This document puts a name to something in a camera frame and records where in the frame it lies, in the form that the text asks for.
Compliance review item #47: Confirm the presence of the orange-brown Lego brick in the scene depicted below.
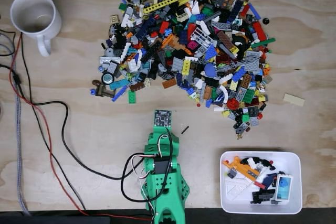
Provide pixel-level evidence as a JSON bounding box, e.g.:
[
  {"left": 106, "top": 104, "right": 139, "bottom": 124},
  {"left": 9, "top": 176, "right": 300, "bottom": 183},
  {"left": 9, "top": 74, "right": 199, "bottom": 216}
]
[{"left": 162, "top": 78, "right": 177, "bottom": 90}]

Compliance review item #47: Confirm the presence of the dark brown Lego plate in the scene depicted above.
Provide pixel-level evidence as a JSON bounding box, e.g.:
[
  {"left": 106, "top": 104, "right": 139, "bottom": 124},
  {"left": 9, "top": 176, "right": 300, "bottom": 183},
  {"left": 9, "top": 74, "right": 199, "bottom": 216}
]
[{"left": 129, "top": 82, "right": 146, "bottom": 92}]

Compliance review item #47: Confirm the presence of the blue Lego plate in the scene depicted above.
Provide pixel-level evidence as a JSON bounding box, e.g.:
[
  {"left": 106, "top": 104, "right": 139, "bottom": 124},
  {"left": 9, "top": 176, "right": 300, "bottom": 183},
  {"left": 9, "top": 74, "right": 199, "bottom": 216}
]
[{"left": 111, "top": 85, "right": 129, "bottom": 103}]

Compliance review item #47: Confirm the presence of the teal Lego plate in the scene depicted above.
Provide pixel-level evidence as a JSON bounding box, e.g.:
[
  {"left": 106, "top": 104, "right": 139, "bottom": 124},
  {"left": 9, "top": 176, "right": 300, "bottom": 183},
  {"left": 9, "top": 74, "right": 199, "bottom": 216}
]
[{"left": 109, "top": 78, "right": 130, "bottom": 91}]

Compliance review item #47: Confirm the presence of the brown Lego piece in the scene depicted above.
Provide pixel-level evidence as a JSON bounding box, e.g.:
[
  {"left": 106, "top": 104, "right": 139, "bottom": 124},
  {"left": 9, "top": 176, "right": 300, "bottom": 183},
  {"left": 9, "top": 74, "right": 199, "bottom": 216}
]
[{"left": 95, "top": 83, "right": 117, "bottom": 98}]

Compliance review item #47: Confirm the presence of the white Lego arch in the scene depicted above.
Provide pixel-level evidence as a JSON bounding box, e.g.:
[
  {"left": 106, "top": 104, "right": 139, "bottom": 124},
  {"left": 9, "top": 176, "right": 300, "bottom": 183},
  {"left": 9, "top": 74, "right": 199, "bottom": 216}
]
[{"left": 218, "top": 84, "right": 230, "bottom": 104}]

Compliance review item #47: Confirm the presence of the yellow Lego brick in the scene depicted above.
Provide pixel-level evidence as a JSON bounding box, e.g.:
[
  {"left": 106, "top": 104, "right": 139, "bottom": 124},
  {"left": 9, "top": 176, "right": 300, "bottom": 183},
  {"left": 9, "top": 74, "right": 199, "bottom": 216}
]
[{"left": 182, "top": 59, "right": 192, "bottom": 76}]

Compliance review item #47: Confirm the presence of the orange Lego assembly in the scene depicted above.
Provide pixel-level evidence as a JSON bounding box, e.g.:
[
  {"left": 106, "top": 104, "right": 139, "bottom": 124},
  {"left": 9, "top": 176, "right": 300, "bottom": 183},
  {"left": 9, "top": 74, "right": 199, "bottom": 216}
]
[{"left": 222, "top": 156, "right": 261, "bottom": 182}]

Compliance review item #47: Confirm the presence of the white Lego plate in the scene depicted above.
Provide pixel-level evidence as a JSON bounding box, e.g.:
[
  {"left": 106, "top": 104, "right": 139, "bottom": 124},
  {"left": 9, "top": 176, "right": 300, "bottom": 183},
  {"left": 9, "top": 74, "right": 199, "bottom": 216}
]
[{"left": 225, "top": 177, "right": 254, "bottom": 201}]

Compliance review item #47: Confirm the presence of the blue Lego dish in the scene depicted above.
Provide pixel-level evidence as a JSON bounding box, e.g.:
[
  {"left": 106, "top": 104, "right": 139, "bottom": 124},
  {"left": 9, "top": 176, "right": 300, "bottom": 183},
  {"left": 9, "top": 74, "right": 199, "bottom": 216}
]
[{"left": 204, "top": 63, "right": 217, "bottom": 78}]

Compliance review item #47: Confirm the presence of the green square Lego plate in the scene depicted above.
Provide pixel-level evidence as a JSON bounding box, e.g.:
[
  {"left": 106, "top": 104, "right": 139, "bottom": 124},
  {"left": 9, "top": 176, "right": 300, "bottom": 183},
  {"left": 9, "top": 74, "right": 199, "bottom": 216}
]
[{"left": 241, "top": 89, "right": 256, "bottom": 104}]

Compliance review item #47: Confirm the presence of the blue Lego brick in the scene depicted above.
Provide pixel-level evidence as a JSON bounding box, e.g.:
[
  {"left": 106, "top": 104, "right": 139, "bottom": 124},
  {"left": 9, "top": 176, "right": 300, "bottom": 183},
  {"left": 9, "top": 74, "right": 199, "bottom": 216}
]
[{"left": 230, "top": 67, "right": 248, "bottom": 83}]

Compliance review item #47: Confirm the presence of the dark blue Lego wedge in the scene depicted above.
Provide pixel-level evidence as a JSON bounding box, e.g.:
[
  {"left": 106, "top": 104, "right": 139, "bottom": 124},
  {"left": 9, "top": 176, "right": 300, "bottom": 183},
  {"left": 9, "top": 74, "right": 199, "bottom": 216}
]
[{"left": 258, "top": 173, "right": 278, "bottom": 191}]

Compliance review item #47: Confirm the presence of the white Lego lattice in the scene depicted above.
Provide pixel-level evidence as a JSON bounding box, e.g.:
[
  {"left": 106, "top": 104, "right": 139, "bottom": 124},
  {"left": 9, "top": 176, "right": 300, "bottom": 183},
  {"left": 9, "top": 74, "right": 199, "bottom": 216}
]
[{"left": 191, "top": 28, "right": 214, "bottom": 49}]

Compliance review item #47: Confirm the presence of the long black Lego brick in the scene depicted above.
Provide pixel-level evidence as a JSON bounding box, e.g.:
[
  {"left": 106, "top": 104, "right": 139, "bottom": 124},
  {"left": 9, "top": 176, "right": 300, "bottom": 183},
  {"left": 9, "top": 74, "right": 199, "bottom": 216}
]
[{"left": 250, "top": 189, "right": 275, "bottom": 205}]

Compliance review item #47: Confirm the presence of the red Lego slope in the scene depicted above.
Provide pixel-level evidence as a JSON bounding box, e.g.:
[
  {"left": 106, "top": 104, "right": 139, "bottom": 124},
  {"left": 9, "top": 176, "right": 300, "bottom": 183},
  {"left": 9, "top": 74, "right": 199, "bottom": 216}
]
[{"left": 159, "top": 20, "right": 170, "bottom": 34}]

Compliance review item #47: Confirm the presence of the black Lego tyre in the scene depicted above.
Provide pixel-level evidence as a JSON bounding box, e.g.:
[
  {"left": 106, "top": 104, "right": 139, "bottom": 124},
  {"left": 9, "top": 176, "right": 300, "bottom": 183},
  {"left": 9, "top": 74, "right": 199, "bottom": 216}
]
[{"left": 233, "top": 34, "right": 249, "bottom": 49}]

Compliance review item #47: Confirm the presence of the white plastic bin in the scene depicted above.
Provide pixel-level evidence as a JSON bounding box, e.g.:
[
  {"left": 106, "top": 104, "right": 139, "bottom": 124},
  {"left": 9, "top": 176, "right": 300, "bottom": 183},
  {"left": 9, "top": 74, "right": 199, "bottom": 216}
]
[{"left": 219, "top": 151, "right": 303, "bottom": 215}]

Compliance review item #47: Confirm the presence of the tan Lego plate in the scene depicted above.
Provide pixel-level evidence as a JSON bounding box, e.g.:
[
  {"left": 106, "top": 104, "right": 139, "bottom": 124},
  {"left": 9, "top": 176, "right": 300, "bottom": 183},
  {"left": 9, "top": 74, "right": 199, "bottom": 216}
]
[{"left": 282, "top": 93, "right": 306, "bottom": 108}]

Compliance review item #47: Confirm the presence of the long green Lego plate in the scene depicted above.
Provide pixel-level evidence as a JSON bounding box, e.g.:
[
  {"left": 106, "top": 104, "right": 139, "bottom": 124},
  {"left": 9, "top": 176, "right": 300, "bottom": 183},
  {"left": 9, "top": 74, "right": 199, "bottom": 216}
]
[{"left": 250, "top": 37, "right": 277, "bottom": 49}]

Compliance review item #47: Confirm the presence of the long red Lego brick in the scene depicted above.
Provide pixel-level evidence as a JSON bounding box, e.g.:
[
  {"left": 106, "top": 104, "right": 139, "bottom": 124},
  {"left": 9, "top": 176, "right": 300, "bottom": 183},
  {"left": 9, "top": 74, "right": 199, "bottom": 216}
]
[{"left": 252, "top": 21, "right": 267, "bottom": 42}]

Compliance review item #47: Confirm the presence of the long blue Lego piece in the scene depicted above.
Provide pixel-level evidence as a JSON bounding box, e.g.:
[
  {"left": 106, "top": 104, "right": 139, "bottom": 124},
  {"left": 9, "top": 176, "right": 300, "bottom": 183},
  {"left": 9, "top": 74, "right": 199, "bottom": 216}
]
[{"left": 247, "top": 3, "right": 262, "bottom": 21}]

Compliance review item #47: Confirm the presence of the black wheel silver hub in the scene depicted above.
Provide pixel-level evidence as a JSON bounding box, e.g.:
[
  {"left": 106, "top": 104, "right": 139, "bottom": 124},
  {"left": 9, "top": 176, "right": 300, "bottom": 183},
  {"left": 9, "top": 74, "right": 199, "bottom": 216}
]
[{"left": 101, "top": 71, "right": 116, "bottom": 85}]

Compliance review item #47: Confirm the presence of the light grey technic plate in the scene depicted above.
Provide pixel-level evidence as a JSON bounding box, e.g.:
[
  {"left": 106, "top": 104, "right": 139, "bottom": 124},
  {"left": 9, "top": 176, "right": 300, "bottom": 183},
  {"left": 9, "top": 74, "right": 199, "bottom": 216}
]
[{"left": 99, "top": 56, "right": 122, "bottom": 65}]

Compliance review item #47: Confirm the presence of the blue wedge plate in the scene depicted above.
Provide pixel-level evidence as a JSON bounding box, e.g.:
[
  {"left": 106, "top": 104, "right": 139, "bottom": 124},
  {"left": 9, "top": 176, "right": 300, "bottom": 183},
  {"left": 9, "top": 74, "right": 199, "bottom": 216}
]
[{"left": 204, "top": 48, "right": 218, "bottom": 61}]

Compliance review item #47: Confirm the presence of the white window blue glass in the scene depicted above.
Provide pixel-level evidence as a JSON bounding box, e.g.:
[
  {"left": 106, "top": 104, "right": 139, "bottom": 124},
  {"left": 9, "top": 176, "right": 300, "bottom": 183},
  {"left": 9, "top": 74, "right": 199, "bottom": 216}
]
[{"left": 274, "top": 174, "right": 293, "bottom": 201}]

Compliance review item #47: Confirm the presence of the yellow technic beam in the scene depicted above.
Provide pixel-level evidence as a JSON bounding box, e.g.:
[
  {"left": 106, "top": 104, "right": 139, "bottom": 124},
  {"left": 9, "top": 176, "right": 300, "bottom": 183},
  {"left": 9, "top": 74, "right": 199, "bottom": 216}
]
[{"left": 143, "top": 0, "right": 183, "bottom": 15}]

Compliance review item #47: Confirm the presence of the white ceramic mug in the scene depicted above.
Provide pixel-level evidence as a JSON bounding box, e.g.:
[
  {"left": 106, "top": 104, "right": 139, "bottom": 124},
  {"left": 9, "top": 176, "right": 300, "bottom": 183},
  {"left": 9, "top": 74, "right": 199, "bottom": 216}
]
[{"left": 9, "top": 0, "right": 62, "bottom": 57}]

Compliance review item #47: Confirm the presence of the black camera circuit board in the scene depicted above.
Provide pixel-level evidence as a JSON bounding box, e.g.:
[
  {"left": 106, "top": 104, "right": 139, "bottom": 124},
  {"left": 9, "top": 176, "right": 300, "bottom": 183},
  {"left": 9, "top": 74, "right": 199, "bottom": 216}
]
[{"left": 154, "top": 109, "right": 173, "bottom": 127}]

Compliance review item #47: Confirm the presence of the black arm wire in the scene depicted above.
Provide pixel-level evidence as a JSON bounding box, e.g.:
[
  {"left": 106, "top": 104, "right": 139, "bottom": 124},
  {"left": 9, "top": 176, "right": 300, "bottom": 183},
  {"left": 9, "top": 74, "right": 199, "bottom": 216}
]
[{"left": 120, "top": 126, "right": 174, "bottom": 204}]

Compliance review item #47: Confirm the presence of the thick black cable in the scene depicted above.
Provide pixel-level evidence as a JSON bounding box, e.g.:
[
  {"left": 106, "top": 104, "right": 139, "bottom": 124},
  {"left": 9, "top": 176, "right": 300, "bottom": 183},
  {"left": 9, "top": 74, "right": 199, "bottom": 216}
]
[{"left": 0, "top": 63, "right": 148, "bottom": 180}]

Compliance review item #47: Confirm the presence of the thin black cable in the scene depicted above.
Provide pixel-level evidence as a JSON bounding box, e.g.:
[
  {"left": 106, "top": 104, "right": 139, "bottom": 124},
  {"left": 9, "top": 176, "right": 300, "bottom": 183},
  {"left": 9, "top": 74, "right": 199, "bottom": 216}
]
[{"left": 20, "top": 34, "right": 87, "bottom": 211}]

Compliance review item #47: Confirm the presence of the grey braided cable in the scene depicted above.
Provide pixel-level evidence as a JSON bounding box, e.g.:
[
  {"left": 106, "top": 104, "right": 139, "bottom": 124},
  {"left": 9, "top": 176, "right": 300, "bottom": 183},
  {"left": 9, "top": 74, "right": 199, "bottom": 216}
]
[{"left": 0, "top": 31, "right": 31, "bottom": 216}]

